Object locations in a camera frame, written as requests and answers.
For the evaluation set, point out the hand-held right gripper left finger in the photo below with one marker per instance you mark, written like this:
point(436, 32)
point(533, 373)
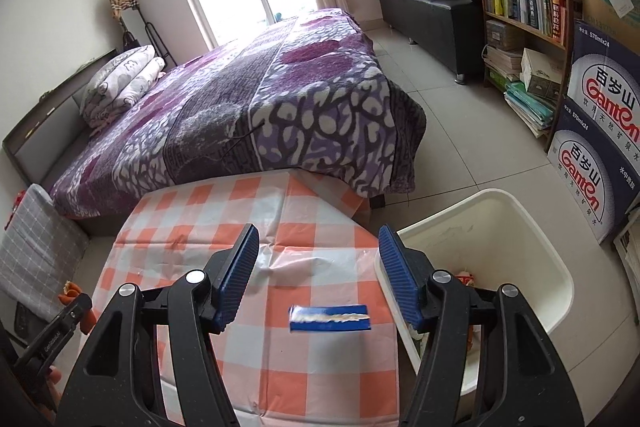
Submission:
point(235, 277)

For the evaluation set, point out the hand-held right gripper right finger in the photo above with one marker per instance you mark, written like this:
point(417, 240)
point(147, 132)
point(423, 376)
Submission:
point(397, 277)

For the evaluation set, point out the orange item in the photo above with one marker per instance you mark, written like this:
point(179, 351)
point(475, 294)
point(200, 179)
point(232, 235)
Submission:
point(67, 292)

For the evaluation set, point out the red instant noodle cup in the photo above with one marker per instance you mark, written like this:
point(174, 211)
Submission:
point(465, 279)

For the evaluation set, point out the blue torn wrapper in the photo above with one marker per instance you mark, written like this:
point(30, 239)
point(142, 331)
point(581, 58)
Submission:
point(305, 327)

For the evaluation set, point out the white plastic bin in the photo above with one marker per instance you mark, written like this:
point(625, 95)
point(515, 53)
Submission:
point(500, 232)

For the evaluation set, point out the person's left hand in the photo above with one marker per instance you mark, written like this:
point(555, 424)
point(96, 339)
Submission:
point(54, 377)

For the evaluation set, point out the dark mesh item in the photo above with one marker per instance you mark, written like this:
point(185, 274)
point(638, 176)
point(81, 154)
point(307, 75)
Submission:
point(30, 322)

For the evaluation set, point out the orange white checked tablecloth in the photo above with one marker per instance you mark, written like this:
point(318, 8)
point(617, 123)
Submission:
point(300, 217)

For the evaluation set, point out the grey checked cushion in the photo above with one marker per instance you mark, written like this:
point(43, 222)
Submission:
point(35, 247)

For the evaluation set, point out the red cloth item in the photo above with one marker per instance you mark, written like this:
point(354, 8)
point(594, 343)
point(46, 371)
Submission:
point(12, 207)

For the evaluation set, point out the bed with purple quilt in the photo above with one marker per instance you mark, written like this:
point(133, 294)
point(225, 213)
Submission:
point(250, 82)

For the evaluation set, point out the blue white printed carton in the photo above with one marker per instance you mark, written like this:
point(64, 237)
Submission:
point(575, 187)
point(600, 57)

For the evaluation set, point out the stack of teal folders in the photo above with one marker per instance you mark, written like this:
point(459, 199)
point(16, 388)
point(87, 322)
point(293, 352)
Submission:
point(527, 112)

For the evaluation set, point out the folded white patterned quilt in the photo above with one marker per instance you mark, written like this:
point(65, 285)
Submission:
point(120, 82)

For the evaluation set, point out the stack of flat books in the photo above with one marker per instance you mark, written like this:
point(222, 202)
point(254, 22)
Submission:
point(500, 67)

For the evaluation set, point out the stack of papers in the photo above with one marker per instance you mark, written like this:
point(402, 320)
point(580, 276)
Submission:
point(630, 242)

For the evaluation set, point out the white patterned box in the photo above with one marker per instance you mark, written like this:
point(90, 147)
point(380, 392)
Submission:
point(542, 72)

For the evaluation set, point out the dark hanging bag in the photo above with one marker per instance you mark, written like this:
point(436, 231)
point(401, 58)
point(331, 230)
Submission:
point(131, 42)

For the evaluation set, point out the black leather bench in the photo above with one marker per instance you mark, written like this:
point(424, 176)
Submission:
point(435, 22)

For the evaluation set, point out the black metal coat rack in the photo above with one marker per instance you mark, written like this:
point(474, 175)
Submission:
point(148, 32)

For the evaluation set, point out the brown wrapped package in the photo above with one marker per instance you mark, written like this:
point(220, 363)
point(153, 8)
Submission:
point(502, 37)

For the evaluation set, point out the plaid bag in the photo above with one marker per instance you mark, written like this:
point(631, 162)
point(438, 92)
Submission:
point(122, 2)

